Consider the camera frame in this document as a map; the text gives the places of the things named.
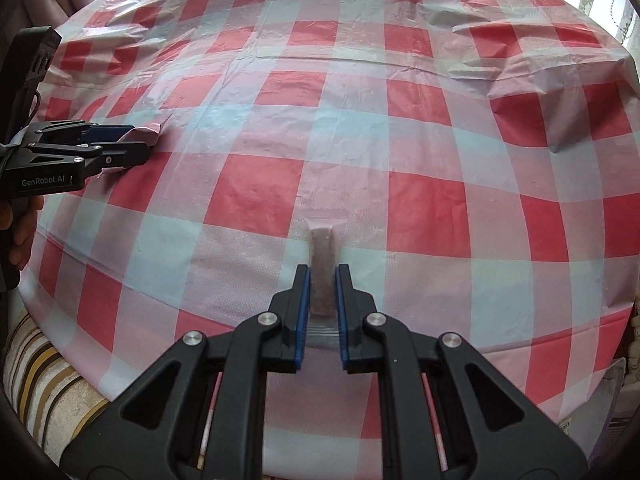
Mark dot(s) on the white cardboard box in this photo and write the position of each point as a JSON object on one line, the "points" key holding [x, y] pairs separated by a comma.
{"points": [[612, 410]]}

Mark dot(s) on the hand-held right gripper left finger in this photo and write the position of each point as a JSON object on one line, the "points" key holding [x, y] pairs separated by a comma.
{"points": [[302, 310]]}

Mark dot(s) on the striped towel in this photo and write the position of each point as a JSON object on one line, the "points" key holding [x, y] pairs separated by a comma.
{"points": [[45, 385]]}

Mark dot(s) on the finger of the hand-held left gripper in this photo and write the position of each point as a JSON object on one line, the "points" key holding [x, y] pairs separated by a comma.
{"points": [[120, 155], [107, 133]]}

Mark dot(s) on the clear brown bar packet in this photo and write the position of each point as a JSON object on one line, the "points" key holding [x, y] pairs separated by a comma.
{"points": [[322, 260]]}

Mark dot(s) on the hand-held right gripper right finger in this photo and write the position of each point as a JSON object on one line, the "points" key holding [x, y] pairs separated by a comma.
{"points": [[342, 310]]}

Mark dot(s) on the red checked plastic tablecloth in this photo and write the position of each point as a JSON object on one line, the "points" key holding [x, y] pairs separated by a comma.
{"points": [[400, 160]]}

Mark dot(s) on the person's left hand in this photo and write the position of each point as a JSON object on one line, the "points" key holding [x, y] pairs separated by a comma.
{"points": [[22, 225]]}

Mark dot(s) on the small plain pink packet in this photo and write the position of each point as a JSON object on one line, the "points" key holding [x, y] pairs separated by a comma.
{"points": [[145, 134]]}

